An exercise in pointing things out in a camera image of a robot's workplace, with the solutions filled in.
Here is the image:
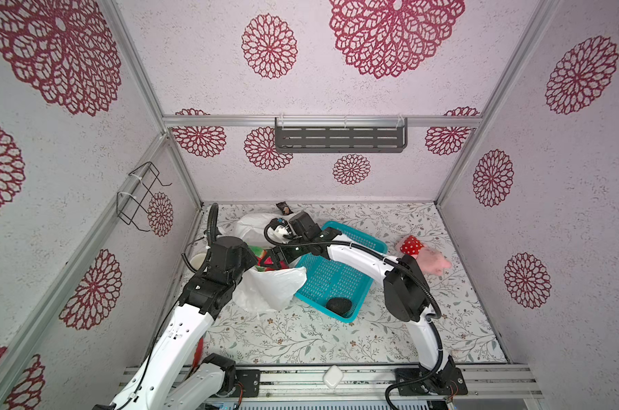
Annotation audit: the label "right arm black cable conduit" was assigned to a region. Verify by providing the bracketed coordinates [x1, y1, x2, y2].
[264, 217, 444, 410]

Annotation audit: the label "white plastic bag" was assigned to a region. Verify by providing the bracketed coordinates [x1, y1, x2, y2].
[233, 213, 308, 314]

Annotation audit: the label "pink mushroom plush toy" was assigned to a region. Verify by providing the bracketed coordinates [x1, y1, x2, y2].
[396, 235, 452, 276]

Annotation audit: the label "red handled tongs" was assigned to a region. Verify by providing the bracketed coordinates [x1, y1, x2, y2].
[191, 338, 205, 371]

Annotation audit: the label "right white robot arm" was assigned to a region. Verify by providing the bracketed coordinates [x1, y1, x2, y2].
[263, 211, 468, 401]

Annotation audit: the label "red dragon fruit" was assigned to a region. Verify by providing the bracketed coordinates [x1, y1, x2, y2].
[250, 246, 289, 272]

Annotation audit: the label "teal plastic basket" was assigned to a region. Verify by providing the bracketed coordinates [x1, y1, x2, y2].
[295, 221, 388, 324]

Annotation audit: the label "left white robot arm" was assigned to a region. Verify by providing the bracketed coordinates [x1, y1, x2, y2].
[94, 237, 257, 409]

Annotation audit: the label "white square button box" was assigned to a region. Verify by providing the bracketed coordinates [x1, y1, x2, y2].
[322, 366, 344, 390]

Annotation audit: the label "dark avocado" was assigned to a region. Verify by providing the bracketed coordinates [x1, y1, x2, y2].
[326, 297, 353, 317]

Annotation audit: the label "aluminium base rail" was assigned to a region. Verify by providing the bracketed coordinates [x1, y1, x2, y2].
[111, 362, 546, 406]

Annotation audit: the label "white cup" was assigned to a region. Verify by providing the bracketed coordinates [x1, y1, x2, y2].
[189, 252, 206, 271]

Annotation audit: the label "small dark object at wall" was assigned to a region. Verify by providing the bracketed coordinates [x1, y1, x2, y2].
[276, 202, 293, 215]

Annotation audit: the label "grey wall shelf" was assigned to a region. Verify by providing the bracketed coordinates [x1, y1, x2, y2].
[273, 117, 408, 154]

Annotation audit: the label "black wire wall rack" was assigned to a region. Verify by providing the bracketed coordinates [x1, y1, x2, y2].
[115, 161, 171, 232]

